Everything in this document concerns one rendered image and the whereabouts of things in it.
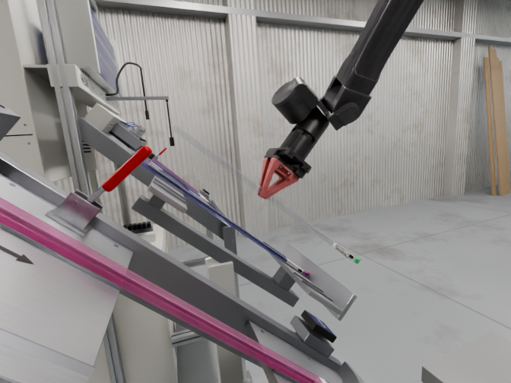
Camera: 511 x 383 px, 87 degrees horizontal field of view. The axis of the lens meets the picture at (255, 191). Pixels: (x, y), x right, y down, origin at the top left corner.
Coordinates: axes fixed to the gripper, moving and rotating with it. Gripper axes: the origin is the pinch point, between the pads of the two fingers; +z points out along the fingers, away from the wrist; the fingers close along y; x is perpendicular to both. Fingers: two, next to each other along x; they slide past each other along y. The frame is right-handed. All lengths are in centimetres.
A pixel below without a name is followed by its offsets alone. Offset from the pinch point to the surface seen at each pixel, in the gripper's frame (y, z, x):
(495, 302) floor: -52, -40, 190
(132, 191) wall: -248, 54, -23
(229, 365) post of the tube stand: -9.7, 38.7, 22.8
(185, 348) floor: -91, 85, 50
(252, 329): 19.7, 17.1, 2.1
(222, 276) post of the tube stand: -9.2, 20.7, 7.1
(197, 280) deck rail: 17.7, 15.7, -7.4
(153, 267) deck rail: 17.7, 16.9, -12.9
